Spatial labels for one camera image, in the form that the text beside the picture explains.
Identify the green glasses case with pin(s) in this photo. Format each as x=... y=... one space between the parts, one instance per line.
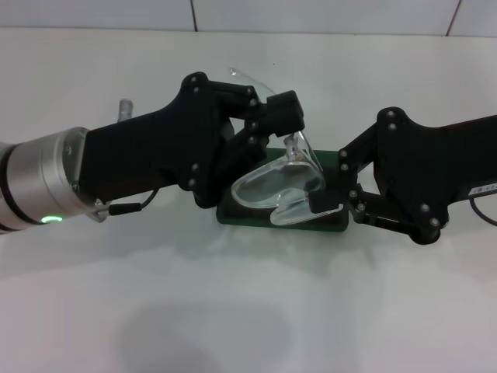
x=248 y=222

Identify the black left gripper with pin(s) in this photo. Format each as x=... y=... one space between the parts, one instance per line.
x=155 y=155

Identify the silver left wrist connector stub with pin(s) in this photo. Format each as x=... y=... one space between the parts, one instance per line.
x=125 y=110

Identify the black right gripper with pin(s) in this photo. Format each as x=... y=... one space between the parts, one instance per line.
x=435 y=163

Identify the clear transparent glasses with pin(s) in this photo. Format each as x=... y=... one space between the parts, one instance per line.
x=264 y=190

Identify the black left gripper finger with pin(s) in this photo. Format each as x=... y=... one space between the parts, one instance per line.
x=287 y=126
x=283 y=105

